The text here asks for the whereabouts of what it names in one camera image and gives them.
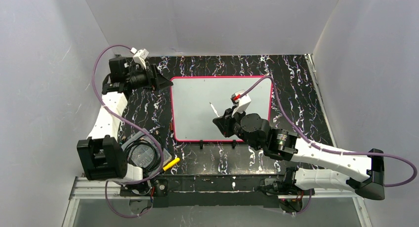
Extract white marker pen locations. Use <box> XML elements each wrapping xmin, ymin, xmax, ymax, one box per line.
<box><xmin>209</xmin><ymin>102</ymin><xmax>220</xmax><ymax>117</ymax></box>

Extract pink framed whiteboard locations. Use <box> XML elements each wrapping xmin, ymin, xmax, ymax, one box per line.
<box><xmin>170</xmin><ymin>76</ymin><xmax>261</xmax><ymax>142</ymax></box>

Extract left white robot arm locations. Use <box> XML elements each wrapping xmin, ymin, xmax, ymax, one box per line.
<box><xmin>77</xmin><ymin>56</ymin><xmax>173</xmax><ymax>183</ymax></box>

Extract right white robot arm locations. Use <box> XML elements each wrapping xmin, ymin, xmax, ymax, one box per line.
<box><xmin>212</xmin><ymin>109</ymin><xmax>385</xmax><ymax>200</ymax></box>

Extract clear plastic parts box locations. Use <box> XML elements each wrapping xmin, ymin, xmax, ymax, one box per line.
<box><xmin>121</xmin><ymin>132</ymin><xmax>161</xmax><ymax>174</ymax></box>

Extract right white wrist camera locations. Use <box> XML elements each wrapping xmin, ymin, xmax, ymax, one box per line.
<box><xmin>231</xmin><ymin>90</ymin><xmax>251</xmax><ymax>116</ymax></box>

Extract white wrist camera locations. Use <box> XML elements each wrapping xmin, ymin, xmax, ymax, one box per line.
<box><xmin>231</xmin><ymin>90</ymin><xmax>251</xmax><ymax>116</ymax></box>
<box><xmin>130</xmin><ymin>47</ymin><xmax>149</xmax><ymax>69</ymax></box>

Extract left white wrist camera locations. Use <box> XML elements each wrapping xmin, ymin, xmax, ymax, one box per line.
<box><xmin>130</xmin><ymin>47</ymin><xmax>149</xmax><ymax>69</ymax></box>

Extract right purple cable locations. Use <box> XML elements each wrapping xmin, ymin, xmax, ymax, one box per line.
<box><xmin>239</xmin><ymin>76</ymin><xmax>418</xmax><ymax>188</ymax></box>

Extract purple cable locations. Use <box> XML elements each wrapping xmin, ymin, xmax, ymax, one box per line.
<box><xmin>239</xmin><ymin>76</ymin><xmax>418</xmax><ymax>188</ymax></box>
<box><xmin>92</xmin><ymin>45</ymin><xmax>165</xmax><ymax>219</ymax></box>

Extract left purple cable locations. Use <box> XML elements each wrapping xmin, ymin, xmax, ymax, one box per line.
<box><xmin>92</xmin><ymin>45</ymin><xmax>165</xmax><ymax>219</ymax></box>

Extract coiled black cable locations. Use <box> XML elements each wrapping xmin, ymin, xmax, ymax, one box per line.
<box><xmin>124</xmin><ymin>134</ymin><xmax>165</xmax><ymax>174</ymax></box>

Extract yellow handled tool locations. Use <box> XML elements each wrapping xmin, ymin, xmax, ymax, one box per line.
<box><xmin>162</xmin><ymin>158</ymin><xmax>180</xmax><ymax>173</ymax></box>

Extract aluminium frame rail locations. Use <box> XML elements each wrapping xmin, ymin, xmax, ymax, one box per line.
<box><xmin>68</xmin><ymin>176</ymin><xmax>365</xmax><ymax>200</ymax></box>

